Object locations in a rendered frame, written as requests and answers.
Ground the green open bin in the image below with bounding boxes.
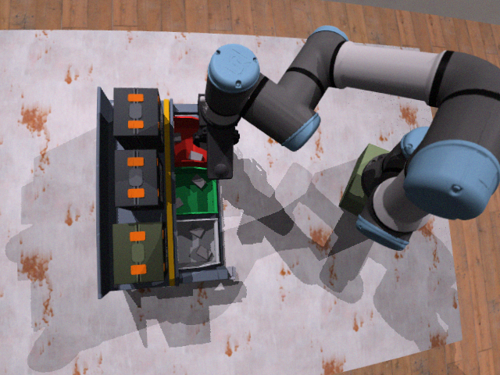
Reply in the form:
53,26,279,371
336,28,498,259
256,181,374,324
175,166,218,216

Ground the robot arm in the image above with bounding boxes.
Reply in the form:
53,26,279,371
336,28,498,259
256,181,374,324
200,26,500,251

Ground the red bin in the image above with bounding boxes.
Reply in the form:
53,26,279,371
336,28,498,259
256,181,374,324
173,116,207,167

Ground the dark grey bin rack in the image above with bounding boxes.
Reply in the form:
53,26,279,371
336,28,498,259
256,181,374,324
96,87,236,299

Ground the yellow flat bar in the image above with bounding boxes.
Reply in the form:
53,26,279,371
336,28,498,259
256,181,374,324
164,99,175,286

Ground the grey open bin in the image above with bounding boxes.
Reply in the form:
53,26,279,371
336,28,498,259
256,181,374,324
177,218,220,270

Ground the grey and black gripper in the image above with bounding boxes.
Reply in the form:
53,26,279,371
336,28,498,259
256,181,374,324
193,94,241,150

